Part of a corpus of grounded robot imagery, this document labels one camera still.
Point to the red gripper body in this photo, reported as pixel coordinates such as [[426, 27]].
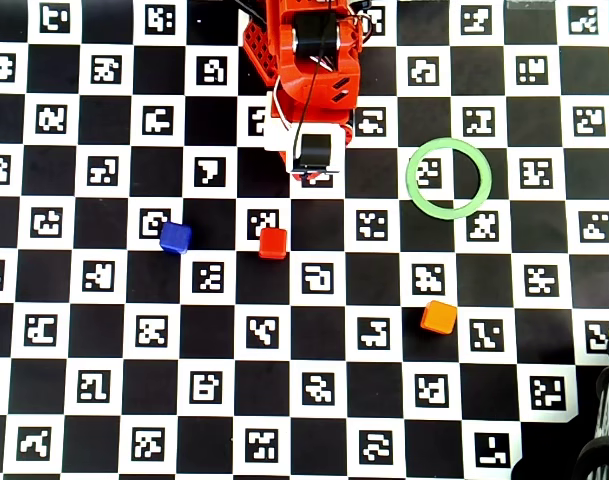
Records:
[[322, 150]]

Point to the red cube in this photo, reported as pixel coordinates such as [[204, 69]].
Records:
[[273, 244]]

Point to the blue cube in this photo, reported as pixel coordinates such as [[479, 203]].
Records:
[[175, 238]]

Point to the orange cube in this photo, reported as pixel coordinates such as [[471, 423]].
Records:
[[439, 317]]

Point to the black white marker checkerboard mat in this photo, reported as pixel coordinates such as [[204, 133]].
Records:
[[154, 350]]

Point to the black flexible coiled holder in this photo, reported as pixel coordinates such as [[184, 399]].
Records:
[[603, 400]]

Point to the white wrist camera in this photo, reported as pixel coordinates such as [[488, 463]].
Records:
[[279, 135]]

